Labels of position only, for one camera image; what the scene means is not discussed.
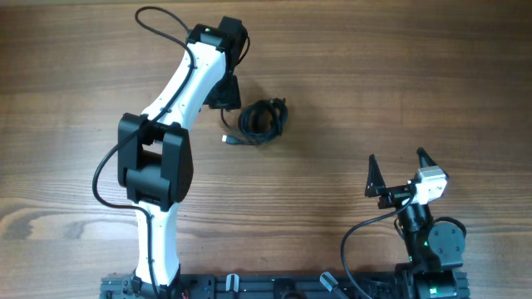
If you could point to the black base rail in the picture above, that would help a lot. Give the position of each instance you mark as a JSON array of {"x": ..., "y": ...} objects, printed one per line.
[{"x": 375, "y": 284}]

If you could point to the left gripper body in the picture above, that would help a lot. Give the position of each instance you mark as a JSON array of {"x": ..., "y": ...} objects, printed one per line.
[{"x": 225, "y": 94}]

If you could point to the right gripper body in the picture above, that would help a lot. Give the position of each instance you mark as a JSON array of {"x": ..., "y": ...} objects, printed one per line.
[{"x": 394, "y": 197}]

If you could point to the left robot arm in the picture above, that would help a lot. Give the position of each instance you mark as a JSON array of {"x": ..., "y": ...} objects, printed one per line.
[{"x": 155, "y": 163}]

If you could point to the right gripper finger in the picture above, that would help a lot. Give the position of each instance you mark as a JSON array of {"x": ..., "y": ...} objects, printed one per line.
[
  {"x": 424, "y": 158},
  {"x": 375, "y": 185}
]

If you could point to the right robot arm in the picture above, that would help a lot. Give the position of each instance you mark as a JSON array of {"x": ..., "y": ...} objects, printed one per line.
[{"x": 435, "y": 245}]

